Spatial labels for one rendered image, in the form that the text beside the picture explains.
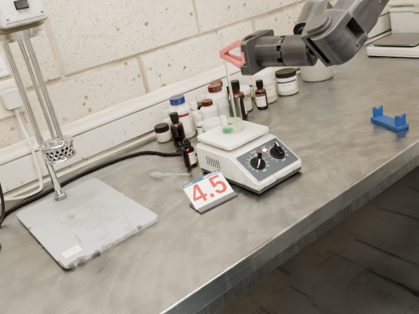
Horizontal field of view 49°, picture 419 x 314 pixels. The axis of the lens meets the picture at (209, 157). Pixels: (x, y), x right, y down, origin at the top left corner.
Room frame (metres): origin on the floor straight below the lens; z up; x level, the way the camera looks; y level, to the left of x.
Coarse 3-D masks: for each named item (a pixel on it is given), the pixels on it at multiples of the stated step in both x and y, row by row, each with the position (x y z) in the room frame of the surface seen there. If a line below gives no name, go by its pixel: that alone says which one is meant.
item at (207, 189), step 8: (216, 176) 0.85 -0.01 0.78; (200, 184) 0.83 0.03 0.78; (208, 184) 0.83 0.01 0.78; (216, 184) 0.83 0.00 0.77; (224, 184) 0.84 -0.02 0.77; (192, 192) 0.81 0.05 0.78; (200, 192) 0.82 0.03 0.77; (208, 192) 0.82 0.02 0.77; (216, 192) 0.82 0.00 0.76; (224, 192) 0.82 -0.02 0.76; (192, 200) 0.80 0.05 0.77; (200, 200) 0.80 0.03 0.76
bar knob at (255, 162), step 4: (260, 156) 0.84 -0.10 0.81; (252, 160) 0.84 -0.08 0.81; (256, 160) 0.84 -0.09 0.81; (260, 160) 0.83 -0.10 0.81; (252, 164) 0.83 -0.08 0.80; (256, 164) 0.82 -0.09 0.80; (260, 164) 0.82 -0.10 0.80; (264, 164) 0.83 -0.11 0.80; (256, 168) 0.82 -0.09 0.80; (260, 168) 0.82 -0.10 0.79
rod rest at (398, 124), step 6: (378, 108) 1.05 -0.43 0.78; (378, 114) 1.04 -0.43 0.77; (402, 114) 0.97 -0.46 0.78; (372, 120) 1.04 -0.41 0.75; (378, 120) 1.02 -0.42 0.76; (384, 120) 1.01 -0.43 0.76; (390, 120) 1.01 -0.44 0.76; (396, 120) 0.96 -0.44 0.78; (402, 120) 0.97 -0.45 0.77; (390, 126) 0.98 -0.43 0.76; (396, 126) 0.96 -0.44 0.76; (402, 126) 0.96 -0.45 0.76; (408, 126) 0.96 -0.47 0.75
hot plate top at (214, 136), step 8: (216, 128) 0.98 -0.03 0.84; (248, 128) 0.94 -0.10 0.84; (256, 128) 0.93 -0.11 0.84; (264, 128) 0.92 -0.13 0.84; (200, 136) 0.95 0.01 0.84; (208, 136) 0.94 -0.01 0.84; (216, 136) 0.93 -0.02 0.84; (224, 136) 0.92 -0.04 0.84; (232, 136) 0.91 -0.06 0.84; (240, 136) 0.90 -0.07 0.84; (248, 136) 0.89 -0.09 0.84; (256, 136) 0.90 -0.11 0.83; (216, 144) 0.89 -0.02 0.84; (224, 144) 0.88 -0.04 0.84; (232, 144) 0.87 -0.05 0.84; (240, 144) 0.87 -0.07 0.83
